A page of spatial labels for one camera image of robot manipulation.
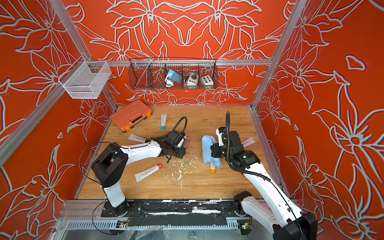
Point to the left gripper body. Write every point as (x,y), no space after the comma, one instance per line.
(178,152)

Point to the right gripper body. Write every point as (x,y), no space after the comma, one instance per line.
(222,152)

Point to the pink translucent tube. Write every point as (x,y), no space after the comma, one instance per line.
(186,142)

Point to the blue microfiber cloth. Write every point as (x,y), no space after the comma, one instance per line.
(207,143)

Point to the green cap toothpaste tube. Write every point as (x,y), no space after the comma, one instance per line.
(163,121)

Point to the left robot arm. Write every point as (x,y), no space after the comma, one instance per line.
(110,164)

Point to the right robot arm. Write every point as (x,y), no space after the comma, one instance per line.
(282,218)

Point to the orange cap toothpaste tube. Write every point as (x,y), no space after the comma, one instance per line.
(212,167)

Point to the black cap white tube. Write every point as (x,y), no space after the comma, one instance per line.
(139,139)

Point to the pink cap toothpaste tube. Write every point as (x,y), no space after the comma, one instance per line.
(146,173)

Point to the orange tool case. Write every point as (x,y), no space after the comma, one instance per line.
(130,115)

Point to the white button box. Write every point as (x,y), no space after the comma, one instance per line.
(207,82)

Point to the white round dial device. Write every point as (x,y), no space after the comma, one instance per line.
(192,80)

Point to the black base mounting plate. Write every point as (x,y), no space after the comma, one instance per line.
(178,213)

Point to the teal white charger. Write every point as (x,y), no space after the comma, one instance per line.
(171,78)

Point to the clear plastic bin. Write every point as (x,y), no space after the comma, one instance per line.
(85,81)

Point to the black wire basket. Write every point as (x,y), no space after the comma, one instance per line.
(150,73)

